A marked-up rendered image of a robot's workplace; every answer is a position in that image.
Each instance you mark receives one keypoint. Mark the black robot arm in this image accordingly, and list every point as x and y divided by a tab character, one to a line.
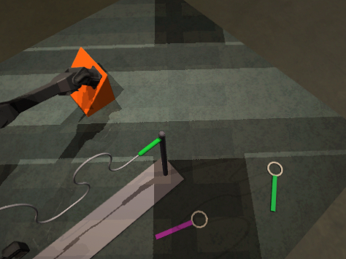
64	84

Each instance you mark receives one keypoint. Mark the green handle with beige loop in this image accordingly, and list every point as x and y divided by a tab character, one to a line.
274	186

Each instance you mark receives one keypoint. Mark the magenta handle with cream loop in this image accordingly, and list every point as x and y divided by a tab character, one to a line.
181	226

